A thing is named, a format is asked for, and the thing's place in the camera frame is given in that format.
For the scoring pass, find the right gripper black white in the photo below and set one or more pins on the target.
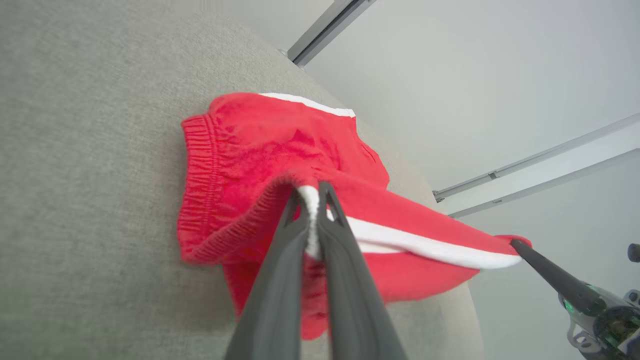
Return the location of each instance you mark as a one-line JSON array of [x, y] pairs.
[[610, 325]]

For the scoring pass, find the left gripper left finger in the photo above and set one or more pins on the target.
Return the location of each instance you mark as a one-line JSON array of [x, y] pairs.
[[275, 300]]

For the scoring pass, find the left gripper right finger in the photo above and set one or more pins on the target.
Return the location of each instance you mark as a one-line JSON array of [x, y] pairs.
[[355, 300]]

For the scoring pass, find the red shorts white stripe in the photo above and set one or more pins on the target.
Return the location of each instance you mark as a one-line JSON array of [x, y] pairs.
[[260, 150]]

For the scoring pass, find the grey fabric sofa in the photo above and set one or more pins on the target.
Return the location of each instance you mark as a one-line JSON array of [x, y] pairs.
[[90, 175]]

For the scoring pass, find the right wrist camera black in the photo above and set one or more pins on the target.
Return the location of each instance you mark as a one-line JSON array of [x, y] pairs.
[[635, 252]]

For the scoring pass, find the grey metal wall rail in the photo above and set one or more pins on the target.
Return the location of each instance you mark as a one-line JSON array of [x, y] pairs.
[[545, 187], [540, 160]]

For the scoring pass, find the grey partition post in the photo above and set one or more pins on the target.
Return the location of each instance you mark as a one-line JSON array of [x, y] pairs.
[[325, 30]]

